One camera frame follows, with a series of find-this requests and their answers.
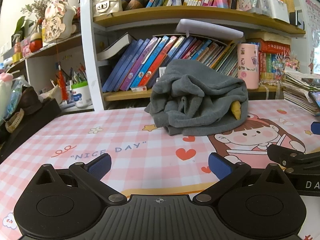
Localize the grey fleece sweater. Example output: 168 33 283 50
144 59 248 137

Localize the colourful bead ornament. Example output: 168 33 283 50
282 52 300 71

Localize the pink printed box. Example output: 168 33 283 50
21 39 32 57

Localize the green leafy plant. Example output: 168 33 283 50
14 16 27 34

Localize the red round doll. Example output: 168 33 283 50
29 32 43 53

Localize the iridescent wrapped white plush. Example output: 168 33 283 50
0 72 25 120

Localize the cartoon paper sign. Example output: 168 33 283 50
41 0 77 43

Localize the pink spray bottle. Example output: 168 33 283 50
13 34 23 54

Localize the pink patterned pen cup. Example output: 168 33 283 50
236 0 252 12

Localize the white pen holder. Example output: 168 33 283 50
266 0 290 24

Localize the wall calendar poster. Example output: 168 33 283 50
304 0 320 74

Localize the bunch of pens and brushes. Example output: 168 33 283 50
50 62 88 87

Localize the row of thin children books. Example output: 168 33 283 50
259 51 287 80

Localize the dark brown cloth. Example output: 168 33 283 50
19 86 43 115

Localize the white tub green lid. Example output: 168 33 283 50
71 81 93 108

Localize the row of blue slanted books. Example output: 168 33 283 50
102 35 238 93

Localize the cream cloth pouch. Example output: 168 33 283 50
40 80 62 103

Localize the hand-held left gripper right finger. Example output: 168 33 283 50
192 152 288 205

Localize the red thick dictionary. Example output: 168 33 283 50
257 39 292 53

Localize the pink checked cartoon table mat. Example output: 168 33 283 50
0 99 320 240

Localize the pink sticker tumbler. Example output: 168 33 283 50
237 43 260 90

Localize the small black device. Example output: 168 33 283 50
290 10 304 28

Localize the thick black book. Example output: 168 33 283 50
96 32 137 61

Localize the white wooden bookshelf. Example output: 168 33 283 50
5 0 308 112

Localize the stack of magazines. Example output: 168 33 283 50
283 67 320 117

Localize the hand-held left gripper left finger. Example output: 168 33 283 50
34 153 128 205

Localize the pearl bead string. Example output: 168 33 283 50
259 79 283 87

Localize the black flat case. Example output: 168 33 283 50
0 98 62 160

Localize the beige wristwatch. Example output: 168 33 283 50
5 108 25 133

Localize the red tassel charm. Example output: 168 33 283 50
56 40 69 100

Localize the dried flower bunch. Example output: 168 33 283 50
21 0 54 20

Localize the white flat lamp panel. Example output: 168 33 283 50
176 19 244 40

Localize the cream quilted handbag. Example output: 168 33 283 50
92 0 122 18

